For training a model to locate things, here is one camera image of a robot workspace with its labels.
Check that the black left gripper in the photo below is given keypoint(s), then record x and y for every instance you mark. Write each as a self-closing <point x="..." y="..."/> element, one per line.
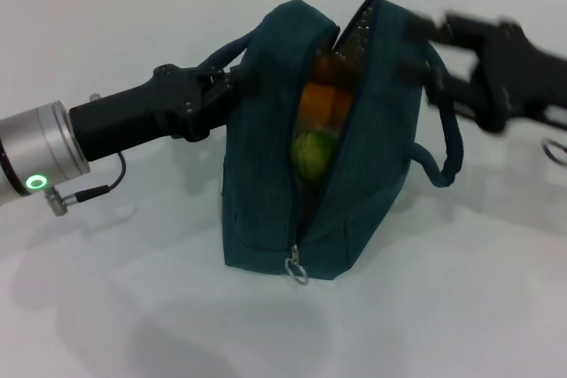
<point x="133" y="117"/>

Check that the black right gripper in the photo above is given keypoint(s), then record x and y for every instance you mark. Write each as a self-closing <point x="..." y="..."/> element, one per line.
<point x="522" y="72"/>

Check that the orange-yellow pear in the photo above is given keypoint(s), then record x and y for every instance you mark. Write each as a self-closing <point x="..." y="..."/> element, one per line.
<point x="325" y="103"/>

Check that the dark teal insulated bag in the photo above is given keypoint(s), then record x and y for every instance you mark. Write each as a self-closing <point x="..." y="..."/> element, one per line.
<point x="381" y="143"/>

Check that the green cucumber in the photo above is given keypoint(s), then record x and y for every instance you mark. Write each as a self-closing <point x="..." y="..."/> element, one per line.
<point x="312" y="156"/>

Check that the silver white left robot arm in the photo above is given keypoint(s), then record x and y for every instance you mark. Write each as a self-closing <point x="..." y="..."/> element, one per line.
<point x="35" y="152"/>

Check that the small silver flange stub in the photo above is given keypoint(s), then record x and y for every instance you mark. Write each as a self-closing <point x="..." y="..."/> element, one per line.
<point x="94" y="97"/>

